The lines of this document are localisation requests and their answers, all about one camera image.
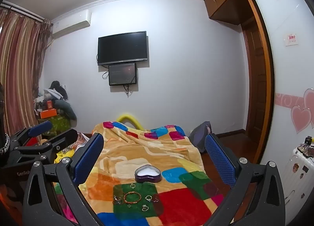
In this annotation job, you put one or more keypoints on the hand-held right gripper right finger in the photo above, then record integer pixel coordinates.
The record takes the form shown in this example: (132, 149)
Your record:
(219, 159)

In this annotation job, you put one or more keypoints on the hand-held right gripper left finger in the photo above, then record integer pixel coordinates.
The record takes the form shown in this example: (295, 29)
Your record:
(88, 157)

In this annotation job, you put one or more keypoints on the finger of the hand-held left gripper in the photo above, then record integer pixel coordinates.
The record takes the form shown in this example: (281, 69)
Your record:
(62, 139)
(40, 128)

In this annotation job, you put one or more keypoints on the purple heart-shaped box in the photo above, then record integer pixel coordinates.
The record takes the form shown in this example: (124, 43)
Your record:
(147, 180)

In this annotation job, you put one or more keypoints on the person's left forearm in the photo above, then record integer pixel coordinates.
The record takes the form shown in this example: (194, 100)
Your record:
(3, 118)

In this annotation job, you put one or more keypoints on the green patterned cloth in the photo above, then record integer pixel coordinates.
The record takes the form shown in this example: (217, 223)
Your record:
(58, 124)

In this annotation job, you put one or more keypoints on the orange box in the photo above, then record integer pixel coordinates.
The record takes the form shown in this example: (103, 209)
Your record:
(49, 114)

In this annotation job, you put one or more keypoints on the grey striped cloth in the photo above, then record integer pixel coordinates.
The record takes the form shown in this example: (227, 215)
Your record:
(82, 140)

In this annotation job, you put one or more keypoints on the yellow cloth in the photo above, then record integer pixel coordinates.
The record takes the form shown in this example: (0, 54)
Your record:
(63, 158)

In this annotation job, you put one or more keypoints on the pile of assorted clutter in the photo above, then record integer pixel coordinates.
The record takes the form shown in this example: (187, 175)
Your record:
(40, 102)

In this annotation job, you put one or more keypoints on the grey cushion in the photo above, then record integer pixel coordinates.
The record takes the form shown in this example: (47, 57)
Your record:
(66, 110)

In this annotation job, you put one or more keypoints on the grey backpack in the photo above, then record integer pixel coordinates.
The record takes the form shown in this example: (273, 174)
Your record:
(198, 135)

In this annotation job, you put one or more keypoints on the white paper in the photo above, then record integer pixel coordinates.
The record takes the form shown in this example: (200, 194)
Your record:
(52, 92)

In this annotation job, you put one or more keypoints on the black bag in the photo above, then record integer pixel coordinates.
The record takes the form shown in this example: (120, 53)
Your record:
(57, 86)

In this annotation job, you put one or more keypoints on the colourful patchwork blanket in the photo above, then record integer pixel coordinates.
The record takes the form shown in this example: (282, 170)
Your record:
(137, 152)

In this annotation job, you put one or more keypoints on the striped red curtain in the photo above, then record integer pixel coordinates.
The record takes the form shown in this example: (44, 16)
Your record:
(19, 69)

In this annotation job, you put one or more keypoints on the white suitcase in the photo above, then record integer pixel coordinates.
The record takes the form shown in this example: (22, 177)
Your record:
(294, 174)

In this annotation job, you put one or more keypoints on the small cosmetic box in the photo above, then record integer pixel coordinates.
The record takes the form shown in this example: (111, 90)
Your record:
(309, 152)
(301, 147)

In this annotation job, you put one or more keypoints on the brown wooden door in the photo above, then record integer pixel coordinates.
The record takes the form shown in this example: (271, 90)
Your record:
(255, 81)

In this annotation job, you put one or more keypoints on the dark cosmetic jar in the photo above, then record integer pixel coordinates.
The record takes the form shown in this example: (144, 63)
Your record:
(308, 141)

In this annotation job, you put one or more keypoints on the white air conditioner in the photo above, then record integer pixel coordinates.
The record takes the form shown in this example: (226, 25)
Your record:
(71, 23)

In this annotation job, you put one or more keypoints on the white wardrobe door pink hearts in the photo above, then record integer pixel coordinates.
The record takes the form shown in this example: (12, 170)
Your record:
(289, 74)

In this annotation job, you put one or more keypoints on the dark curtain rod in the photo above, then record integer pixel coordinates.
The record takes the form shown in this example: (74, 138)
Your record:
(24, 12)

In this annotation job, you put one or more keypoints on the red and white label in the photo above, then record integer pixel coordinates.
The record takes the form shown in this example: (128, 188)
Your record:
(292, 39)

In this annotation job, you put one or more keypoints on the small black wall monitor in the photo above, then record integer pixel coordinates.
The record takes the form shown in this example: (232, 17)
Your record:
(122, 74)

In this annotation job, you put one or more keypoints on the black wall television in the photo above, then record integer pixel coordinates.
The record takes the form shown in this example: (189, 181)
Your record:
(122, 47)

